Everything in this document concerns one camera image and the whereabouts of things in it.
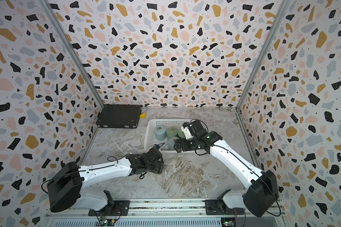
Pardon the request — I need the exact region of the green canister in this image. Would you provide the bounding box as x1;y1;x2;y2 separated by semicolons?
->
177;129;186;139
166;127;178;139

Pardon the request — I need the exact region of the blue-grey canister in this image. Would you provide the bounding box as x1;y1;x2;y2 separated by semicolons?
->
168;136;179;150

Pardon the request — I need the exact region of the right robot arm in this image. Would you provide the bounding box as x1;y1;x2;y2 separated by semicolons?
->
174;131;278;217

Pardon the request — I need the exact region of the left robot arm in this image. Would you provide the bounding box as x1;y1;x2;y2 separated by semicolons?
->
45;148;164;216

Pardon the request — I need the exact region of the white plastic perforated basket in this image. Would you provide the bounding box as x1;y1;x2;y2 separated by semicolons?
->
144;119;191;153

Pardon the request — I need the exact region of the small yellow object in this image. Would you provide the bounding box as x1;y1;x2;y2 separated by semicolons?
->
139;113;146;119

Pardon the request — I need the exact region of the black flat case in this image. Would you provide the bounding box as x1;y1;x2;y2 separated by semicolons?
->
96;104;142;129

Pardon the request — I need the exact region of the small green circuit board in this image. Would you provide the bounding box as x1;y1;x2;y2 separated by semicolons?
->
101;218;116;227

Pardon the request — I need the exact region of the right circuit board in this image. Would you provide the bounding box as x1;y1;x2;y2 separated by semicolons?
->
221;218;236;227

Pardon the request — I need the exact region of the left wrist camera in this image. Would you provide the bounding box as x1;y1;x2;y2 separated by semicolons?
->
145;143;164;163

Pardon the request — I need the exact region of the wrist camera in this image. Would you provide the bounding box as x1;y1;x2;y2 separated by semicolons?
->
181;119;208;140
145;143;164;163

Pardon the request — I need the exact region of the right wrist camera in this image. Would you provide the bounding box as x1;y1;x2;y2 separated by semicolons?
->
181;119;208;140

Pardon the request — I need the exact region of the aluminium mounting rail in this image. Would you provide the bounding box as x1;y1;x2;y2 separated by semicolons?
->
44;199;289;227

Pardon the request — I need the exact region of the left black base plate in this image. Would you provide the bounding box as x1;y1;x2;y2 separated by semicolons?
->
88;200;130;217

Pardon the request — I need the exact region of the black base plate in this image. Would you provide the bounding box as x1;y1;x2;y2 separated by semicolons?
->
205;200;245;215
88;200;130;217

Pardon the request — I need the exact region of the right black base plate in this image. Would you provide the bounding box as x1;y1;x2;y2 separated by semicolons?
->
205;200;245;215

